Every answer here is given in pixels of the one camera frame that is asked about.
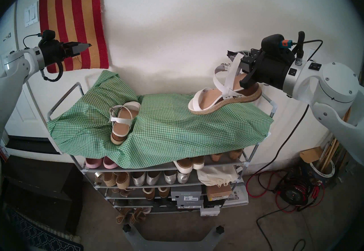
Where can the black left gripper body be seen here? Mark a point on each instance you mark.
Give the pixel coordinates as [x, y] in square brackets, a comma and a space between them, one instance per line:
[54, 52]

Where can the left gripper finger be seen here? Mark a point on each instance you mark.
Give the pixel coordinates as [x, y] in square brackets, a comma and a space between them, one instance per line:
[74, 45]
[74, 53]

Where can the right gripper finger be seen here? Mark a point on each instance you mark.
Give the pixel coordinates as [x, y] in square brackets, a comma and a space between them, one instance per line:
[248, 82]
[236, 54]

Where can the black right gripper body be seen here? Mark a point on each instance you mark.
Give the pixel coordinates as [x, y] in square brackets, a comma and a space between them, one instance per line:
[274, 68]

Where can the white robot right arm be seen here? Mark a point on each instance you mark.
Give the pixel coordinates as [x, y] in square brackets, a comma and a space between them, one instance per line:
[338, 88]

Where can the large white shoe box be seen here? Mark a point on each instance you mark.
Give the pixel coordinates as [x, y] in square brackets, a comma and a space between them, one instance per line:
[240, 195]

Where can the grey metal shoe rack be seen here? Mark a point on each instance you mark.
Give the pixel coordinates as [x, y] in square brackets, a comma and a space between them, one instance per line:
[192, 180]

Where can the brown cardboard shoe box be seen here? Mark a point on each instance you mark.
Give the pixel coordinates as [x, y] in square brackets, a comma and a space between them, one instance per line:
[217, 192]

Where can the black shoe box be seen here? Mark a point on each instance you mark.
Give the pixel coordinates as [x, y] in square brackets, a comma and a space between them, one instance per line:
[214, 205]
[189, 204]

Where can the grey Vionic shoe box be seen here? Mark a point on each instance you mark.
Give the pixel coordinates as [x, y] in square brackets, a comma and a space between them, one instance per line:
[186, 193]

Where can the beige espadrille shoe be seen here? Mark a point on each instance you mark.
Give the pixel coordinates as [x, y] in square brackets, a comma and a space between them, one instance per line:
[108, 179]
[123, 180]

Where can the small white shoe box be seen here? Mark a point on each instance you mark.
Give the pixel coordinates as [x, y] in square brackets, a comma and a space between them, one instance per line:
[210, 212]

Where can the brown suede shoe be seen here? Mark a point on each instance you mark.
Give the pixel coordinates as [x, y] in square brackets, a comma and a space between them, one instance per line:
[148, 194]
[163, 192]

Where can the red tan striped flag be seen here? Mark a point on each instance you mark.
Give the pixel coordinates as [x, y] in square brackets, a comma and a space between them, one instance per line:
[85, 11]

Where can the cork wedge sandal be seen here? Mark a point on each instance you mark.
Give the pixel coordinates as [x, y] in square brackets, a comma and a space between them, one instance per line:
[235, 155]
[216, 158]

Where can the green gingham cloth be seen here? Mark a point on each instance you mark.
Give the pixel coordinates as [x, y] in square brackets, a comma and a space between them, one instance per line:
[170, 128]

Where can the small cardboard box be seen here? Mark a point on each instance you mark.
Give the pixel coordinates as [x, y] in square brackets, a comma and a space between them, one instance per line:
[310, 155]

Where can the white platform sandal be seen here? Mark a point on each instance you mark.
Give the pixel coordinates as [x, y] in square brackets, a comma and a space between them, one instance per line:
[198, 163]
[183, 167]

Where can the black door mat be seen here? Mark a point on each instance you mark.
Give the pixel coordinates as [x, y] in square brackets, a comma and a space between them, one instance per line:
[28, 145]

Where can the white cloth dust bag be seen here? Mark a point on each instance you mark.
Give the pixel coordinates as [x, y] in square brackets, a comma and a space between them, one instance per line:
[216, 175]

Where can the wooden slats bundle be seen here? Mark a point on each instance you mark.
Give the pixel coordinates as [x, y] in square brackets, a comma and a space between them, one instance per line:
[332, 150]

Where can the red white carton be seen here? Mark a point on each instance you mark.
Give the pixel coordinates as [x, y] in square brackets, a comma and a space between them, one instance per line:
[2, 153]

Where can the white plastic bucket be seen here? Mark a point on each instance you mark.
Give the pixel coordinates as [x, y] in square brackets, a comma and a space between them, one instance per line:
[331, 172]

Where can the black wooden step box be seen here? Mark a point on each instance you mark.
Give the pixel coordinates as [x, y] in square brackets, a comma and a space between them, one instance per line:
[34, 176]

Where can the black base knob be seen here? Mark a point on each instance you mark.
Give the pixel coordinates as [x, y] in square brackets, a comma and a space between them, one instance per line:
[127, 228]
[220, 229]

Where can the blue patterned rug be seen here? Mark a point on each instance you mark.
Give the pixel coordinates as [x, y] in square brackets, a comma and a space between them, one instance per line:
[42, 236]

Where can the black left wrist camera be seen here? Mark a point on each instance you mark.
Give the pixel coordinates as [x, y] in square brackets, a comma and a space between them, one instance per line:
[48, 35]

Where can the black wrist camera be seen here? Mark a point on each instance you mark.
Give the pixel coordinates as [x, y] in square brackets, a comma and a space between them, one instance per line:
[271, 41]
[48, 35]

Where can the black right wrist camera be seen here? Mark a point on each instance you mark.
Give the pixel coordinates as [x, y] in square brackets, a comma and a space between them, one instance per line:
[271, 41]

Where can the white double light switch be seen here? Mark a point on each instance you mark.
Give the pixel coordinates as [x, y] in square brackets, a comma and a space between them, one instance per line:
[31, 15]

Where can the grey robot base frame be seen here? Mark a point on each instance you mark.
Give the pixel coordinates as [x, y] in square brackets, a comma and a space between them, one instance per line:
[136, 242]

